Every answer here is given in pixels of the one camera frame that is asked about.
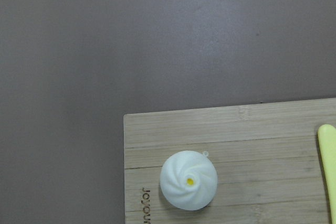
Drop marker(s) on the yellow plastic knife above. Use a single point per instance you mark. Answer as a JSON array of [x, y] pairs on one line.
[[326, 138]]

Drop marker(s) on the bamboo cutting board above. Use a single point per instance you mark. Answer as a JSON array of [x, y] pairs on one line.
[[266, 156]]

